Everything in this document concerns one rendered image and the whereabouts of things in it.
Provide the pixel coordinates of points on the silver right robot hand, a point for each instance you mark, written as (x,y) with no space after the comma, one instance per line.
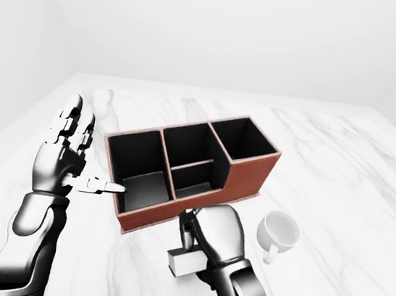
(219,235)

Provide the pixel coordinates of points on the grey book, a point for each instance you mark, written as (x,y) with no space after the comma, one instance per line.
(186,261)

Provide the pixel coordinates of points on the red-brown desk caddy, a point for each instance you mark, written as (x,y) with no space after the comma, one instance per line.
(188,168)

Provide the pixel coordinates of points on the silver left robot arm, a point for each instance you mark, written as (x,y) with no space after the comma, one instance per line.
(28,228)

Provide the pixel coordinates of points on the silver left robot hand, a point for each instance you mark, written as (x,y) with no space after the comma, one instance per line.
(49,168)

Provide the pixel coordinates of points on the white mug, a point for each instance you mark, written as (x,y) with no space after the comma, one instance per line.
(278,233)

